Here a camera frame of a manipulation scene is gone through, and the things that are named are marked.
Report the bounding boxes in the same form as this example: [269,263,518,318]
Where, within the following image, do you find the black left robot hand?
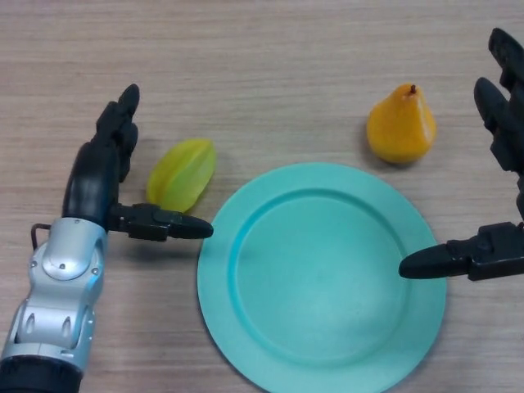
[61,84,215,242]

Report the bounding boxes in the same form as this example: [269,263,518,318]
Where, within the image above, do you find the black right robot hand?
[398,27,524,282]

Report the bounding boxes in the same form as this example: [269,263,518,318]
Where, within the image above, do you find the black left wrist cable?
[31,223,53,251]

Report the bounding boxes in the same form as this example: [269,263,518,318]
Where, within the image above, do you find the green plate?
[196,162,447,393]

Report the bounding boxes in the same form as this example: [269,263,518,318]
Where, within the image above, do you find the yellow starfruit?
[146,138,218,215]

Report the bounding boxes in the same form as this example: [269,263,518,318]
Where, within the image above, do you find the orange pear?
[366,83,437,165]

